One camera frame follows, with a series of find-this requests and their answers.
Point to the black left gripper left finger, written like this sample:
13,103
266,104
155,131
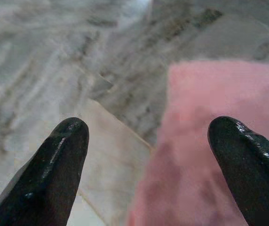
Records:
47,179

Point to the pink fluffy pillow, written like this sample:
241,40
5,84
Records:
195,99

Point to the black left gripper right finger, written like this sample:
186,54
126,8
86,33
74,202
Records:
249,169

